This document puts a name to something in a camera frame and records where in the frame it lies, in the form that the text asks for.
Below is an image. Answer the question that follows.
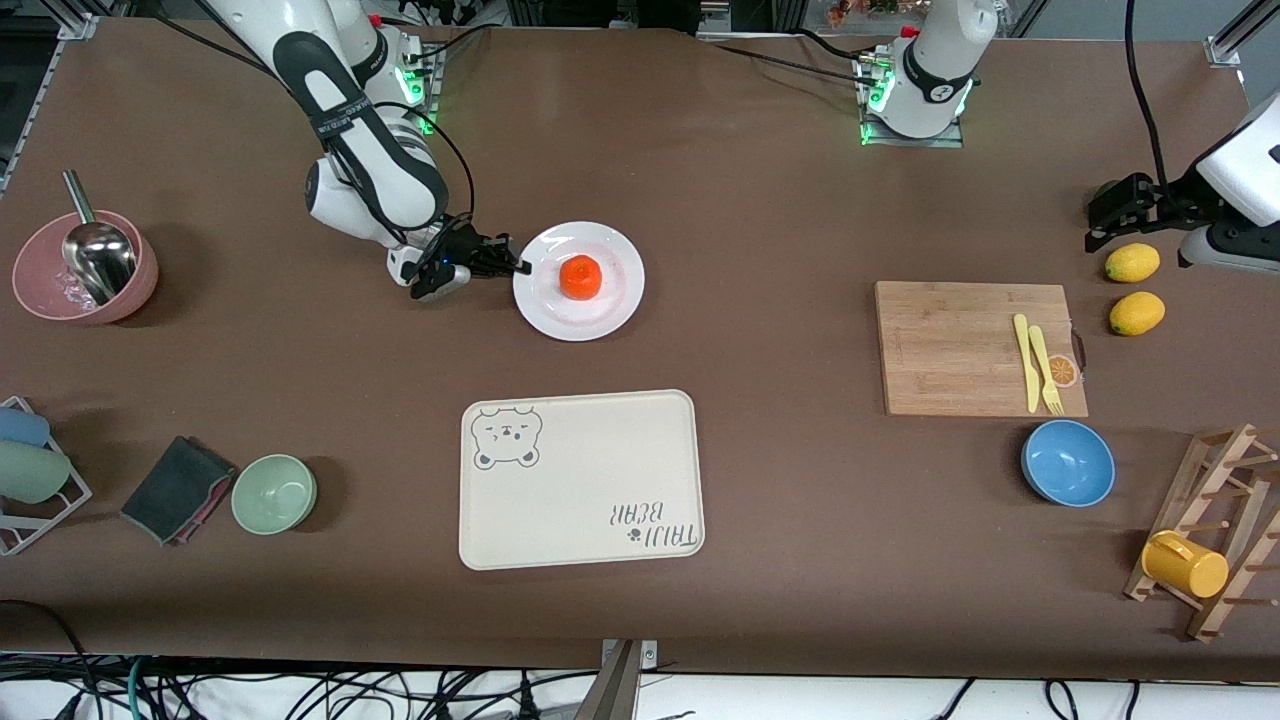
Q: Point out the yellow plastic knife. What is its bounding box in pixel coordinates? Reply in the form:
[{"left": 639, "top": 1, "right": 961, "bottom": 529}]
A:
[{"left": 1013, "top": 313, "right": 1042, "bottom": 414}]

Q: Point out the pale green cup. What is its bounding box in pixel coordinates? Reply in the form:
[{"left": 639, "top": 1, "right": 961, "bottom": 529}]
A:
[{"left": 0, "top": 440, "right": 73, "bottom": 505}]

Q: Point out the wooden peg drying rack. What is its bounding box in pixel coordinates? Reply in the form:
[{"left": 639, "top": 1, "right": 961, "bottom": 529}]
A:
[{"left": 1123, "top": 423, "right": 1280, "bottom": 643}]

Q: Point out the yellow plastic mug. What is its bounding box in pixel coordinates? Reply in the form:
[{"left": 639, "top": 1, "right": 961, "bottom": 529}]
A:
[{"left": 1141, "top": 530, "right": 1230, "bottom": 600}]

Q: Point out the white round plate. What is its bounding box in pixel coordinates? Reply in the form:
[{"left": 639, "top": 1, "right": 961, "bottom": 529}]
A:
[{"left": 512, "top": 221, "right": 646, "bottom": 343}]

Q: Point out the blue bowl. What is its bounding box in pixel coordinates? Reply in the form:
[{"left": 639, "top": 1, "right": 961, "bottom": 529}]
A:
[{"left": 1021, "top": 419, "right": 1117, "bottom": 509}]

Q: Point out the dark grey folded cloth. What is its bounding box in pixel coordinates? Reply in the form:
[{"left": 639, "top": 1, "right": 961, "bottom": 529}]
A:
[{"left": 120, "top": 435, "right": 239, "bottom": 547}]

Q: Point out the metal scoop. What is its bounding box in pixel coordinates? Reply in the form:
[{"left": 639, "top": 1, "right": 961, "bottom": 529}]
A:
[{"left": 62, "top": 170, "right": 138, "bottom": 306}]

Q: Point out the yellow plastic fork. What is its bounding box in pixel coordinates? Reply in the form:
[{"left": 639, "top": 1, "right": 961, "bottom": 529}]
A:
[{"left": 1028, "top": 325, "right": 1065, "bottom": 416}]

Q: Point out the pale green bowl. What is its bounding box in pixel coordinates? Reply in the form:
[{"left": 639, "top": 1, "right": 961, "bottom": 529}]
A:
[{"left": 231, "top": 454, "right": 319, "bottom": 537}]

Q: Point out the wooden cutting board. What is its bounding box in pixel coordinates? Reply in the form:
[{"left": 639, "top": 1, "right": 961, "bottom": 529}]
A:
[{"left": 875, "top": 281, "right": 1090, "bottom": 419}]

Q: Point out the yellow lemon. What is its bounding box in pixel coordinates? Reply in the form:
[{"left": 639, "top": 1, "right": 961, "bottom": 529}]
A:
[
  {"left": 1105, "top": 243, "right": 1162, "bottom": 284},
  {"left": 1109, "top": 291, "right": 1167, "bottom": 337}
]

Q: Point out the aluminium frame profile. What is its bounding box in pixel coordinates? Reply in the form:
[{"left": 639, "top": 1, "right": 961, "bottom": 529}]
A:
[{"left": 1205, "top": 0, "right": 1280, "bottom": 69}]

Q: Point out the pink bowl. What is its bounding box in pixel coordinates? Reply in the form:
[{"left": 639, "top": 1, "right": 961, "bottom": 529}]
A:
[{"left": 12, "top": 209, "right": 160, "bottom": 326}]

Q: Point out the blue cup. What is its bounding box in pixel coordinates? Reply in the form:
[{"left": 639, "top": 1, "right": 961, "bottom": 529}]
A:
[{"left": 0, "top": 406, "right": 51, "bottom": 448}]

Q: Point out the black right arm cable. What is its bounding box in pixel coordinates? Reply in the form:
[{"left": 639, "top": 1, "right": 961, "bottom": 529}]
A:
[{"left": 150, "top": 5, "right": 478, "bottom": 241}]

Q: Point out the grey wire cup rack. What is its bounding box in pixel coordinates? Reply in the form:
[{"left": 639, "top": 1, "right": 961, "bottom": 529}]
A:
[{"left": 0, "top": 396, "right": 94, "bottom": 557}]

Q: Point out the cream bear print tray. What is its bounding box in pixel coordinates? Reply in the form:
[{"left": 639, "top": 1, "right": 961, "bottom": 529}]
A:
[{"left": 458, "top": 389, "right": 706, "bottom": 572}]

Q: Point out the orange mandarin fruit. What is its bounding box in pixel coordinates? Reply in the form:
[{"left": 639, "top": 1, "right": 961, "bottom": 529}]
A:
[{"left": 559, "top": 254, "right": 604, "bottom": 301}]

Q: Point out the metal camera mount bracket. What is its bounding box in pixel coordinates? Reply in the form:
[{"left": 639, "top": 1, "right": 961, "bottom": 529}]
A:
[{"left": 575, "top": 638, "right": 661, "bottom": 720}]

